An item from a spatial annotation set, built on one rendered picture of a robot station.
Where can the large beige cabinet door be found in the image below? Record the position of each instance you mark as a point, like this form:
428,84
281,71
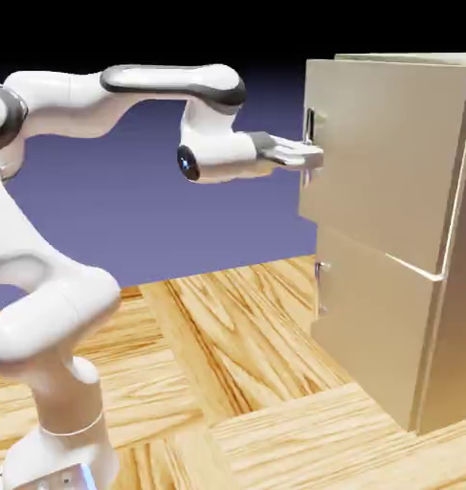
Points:
385,164

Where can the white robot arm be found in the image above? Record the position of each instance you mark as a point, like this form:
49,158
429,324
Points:
56,298

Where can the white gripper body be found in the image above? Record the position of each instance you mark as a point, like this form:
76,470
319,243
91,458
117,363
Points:
293,151

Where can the beige cabinet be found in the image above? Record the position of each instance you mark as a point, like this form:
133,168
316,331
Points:
450,306

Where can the small beige cabinet door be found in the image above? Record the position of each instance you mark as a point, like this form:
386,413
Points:
370,325

